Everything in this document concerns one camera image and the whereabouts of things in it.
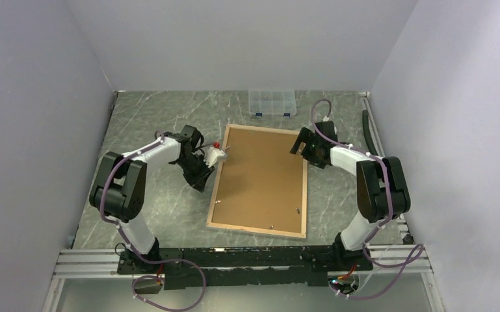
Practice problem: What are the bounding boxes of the black foam tube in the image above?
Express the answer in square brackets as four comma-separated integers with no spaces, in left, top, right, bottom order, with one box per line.
[362,109,380,156]

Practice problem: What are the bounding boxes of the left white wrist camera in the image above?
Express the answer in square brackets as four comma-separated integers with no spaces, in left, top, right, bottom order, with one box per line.
[204,142,228,168]

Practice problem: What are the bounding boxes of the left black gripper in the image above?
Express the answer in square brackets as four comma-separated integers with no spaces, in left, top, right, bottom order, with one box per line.
[175,153,215,192]

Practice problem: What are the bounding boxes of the aluminium extrusion rail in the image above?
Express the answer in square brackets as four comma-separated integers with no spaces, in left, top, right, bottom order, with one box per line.
[53,249,121,279]

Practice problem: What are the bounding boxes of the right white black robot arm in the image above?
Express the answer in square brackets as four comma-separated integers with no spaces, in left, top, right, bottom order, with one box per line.
[290,121,410,270]

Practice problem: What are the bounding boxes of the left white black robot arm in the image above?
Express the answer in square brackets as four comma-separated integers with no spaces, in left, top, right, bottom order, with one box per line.
[89,125,227,273]

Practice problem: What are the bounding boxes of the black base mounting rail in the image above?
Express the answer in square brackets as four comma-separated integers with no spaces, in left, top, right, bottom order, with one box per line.
[117,245,373,290]

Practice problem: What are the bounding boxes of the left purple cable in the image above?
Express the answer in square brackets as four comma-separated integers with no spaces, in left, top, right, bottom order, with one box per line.
[99,130,207,312]

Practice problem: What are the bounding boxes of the brown backing board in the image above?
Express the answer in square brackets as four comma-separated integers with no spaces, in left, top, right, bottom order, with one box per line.
[211,128,306,235]

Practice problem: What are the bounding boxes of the clear plastic organizer box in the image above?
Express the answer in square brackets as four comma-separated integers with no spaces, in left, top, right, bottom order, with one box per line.
[248,90,297,118]

